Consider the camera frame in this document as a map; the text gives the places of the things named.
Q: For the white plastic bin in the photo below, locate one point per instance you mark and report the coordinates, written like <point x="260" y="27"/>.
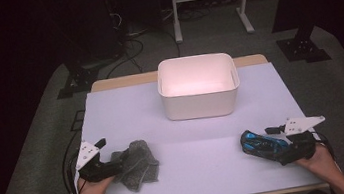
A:
<point x="199" y="101"/>

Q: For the grey cloth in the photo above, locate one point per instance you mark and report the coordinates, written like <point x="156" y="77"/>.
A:
<point x="140" y="166"/>

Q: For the black stand base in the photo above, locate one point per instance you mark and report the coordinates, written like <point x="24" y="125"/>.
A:
<point x="303" y="49"/>
<point x="78" y="80"/>

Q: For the person's right hand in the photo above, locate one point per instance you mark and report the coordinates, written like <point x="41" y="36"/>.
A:
<point x="319" y="158"/>

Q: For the blue toy car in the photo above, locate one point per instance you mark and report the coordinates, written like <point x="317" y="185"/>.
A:
<point x="257" y="144"/>

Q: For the wooden table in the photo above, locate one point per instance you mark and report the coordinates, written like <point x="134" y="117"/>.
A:
<point x="124" y="81"/>

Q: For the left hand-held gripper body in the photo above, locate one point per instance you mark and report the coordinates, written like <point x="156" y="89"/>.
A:
<point x="87" y="155"/>

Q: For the pale lilac table mat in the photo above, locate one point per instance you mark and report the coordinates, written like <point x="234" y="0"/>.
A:
<point x="183" y="149"/>

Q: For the person's left hand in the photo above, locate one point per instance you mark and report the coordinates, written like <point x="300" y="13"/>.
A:
<point x="93" y="189"/>

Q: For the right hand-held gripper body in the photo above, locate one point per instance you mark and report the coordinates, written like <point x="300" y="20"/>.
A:
<point x="302" y="142"/>

